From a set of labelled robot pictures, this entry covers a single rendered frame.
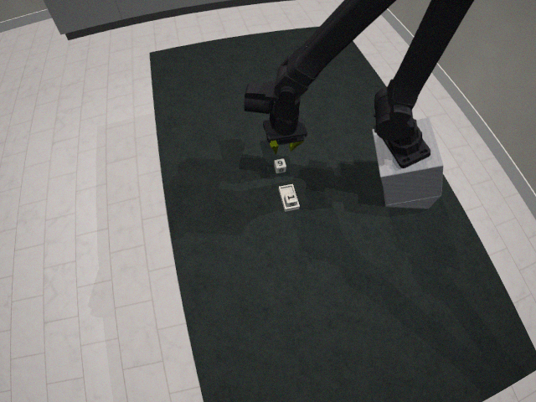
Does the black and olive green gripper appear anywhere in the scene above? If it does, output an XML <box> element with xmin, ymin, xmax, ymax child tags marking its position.
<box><xmin>263</xmin><ymin>113</ymin><xmax>307</xmax><ymax>154</ymax></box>

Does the beige open-top tray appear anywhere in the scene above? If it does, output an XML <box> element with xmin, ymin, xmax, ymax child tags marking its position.
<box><xmin>278</xmin><ymin>184</ymin><xmax>300</xmax><ymax>212</ymax></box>

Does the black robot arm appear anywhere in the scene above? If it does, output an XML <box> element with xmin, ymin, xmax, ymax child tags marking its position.
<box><xmin>244</xmin><ymin>0</ymin><xmax>474</xmax><ymax>168</ymax></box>

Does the white number cube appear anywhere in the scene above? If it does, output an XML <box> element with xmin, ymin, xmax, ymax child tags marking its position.
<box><xmin>284</xmin><ymin>192</ymin><xmax>297</xmax><ymax>208</ymax></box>
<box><xmin>274</xmin><ymin>159</ymin><xmax>286</xmax><ymax>173</ymax></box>

